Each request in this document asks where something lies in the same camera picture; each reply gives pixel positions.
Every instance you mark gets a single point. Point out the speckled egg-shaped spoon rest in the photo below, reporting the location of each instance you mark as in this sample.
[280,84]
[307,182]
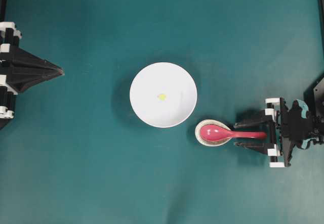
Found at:
[201,133]

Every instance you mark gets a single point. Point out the white round bowl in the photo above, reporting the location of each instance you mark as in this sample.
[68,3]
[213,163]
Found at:
[163,78]

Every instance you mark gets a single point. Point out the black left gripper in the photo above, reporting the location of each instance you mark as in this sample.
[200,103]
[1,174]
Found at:
[26,71]

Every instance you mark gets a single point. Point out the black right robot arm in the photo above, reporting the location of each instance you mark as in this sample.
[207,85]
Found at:
[317,134]

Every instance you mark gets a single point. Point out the pink plastic spoon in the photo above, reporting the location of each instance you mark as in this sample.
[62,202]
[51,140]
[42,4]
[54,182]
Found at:
[218,133]

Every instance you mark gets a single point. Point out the yellow hexagonal prism block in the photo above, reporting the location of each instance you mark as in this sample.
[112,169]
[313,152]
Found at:
[162,97]

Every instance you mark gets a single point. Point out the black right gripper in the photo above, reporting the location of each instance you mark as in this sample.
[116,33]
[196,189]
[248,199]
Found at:
[273,148]

